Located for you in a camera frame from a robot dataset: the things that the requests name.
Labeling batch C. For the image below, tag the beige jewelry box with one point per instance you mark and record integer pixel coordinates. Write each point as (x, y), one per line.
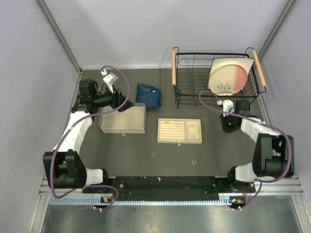
(130, 121)

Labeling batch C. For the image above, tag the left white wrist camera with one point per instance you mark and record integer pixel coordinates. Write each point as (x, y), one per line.
(109, 79)

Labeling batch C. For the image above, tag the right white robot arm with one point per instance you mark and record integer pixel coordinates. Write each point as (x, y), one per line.
(271, 152)

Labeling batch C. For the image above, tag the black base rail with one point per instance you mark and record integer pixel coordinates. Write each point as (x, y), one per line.
(209, 184)

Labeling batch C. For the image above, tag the cream and pink plate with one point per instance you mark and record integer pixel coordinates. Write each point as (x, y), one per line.
(228, 75)

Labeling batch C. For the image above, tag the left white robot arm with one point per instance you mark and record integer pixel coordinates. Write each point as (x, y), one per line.
(63, 165)

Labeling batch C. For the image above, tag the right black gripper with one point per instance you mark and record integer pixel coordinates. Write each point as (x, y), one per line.
(225, 127)

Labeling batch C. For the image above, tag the black wire dish rack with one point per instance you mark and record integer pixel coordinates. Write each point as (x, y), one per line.
(190, 76)

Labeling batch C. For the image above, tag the blue-grey cable duct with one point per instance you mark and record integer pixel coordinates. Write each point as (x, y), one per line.
(106, 200)

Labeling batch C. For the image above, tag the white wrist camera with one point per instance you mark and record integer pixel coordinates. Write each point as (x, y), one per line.
(109, 79)
(227, 105)

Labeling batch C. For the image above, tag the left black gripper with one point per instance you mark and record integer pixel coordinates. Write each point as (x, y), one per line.
(118, 99)

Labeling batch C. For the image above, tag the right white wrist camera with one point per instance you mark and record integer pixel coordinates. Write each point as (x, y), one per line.
(227, 105)

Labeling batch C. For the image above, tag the beige jewelry tray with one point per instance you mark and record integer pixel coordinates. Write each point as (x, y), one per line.
(179, 131)

